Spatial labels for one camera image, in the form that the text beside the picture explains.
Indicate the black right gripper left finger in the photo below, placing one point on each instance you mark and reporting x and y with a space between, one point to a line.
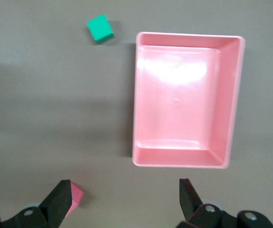
53 209

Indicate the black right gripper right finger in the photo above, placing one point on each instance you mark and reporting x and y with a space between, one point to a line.
191 204

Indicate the pink cube block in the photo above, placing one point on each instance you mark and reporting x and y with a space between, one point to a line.
76 194

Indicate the pink plastic tray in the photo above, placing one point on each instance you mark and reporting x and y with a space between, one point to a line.
174 107

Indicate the green cube block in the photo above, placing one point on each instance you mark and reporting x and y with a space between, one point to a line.
99 28

